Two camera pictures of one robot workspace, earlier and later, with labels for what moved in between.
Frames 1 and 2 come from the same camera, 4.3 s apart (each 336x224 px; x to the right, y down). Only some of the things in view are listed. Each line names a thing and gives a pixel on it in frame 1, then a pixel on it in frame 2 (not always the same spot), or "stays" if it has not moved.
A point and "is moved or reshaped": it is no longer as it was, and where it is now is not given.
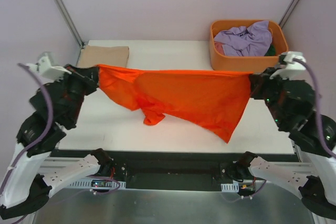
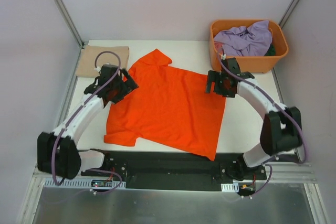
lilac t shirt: x=254 y=41 stays
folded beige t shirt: x=91 y=55 stays
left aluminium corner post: x=61 y=6 stays
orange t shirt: x=215 y=102 is moved or reshaped
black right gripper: x=261 y=85 -> x=216 y=84
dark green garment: x=271 y=51 stays
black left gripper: x=85 y=76 -> x=125 y=85
